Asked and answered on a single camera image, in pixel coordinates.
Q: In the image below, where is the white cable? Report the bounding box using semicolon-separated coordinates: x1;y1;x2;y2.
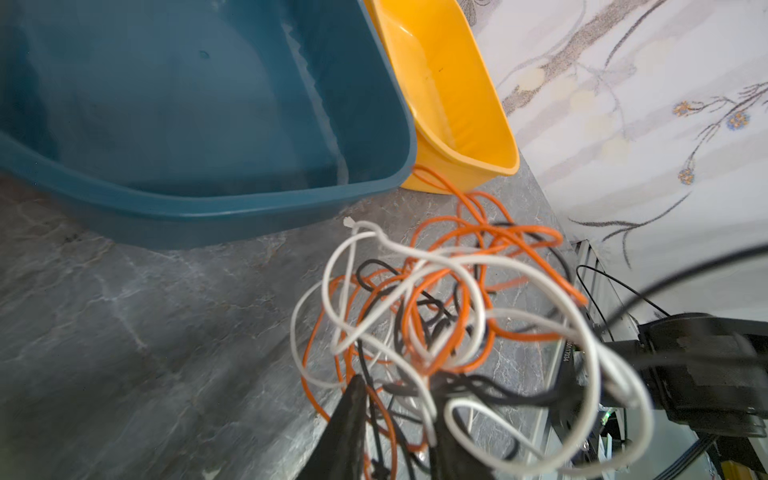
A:
290;217;655;478

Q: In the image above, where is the black cable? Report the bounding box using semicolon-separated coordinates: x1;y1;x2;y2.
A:
353;221;577;480

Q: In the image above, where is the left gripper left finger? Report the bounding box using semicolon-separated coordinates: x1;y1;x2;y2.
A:
298;375;368;480

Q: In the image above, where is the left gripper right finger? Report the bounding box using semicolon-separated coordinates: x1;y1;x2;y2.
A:
427;371;496;480

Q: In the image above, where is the orange cable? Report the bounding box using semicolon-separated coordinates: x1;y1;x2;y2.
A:
299;164;589;480

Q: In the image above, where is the teal plastic bin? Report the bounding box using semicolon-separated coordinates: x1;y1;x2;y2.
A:
1;1;416;250

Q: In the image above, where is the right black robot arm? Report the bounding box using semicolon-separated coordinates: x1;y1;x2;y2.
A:
608;312;767;479

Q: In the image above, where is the right yellow plastic bin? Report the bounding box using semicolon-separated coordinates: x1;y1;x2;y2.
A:
366;0;520;191

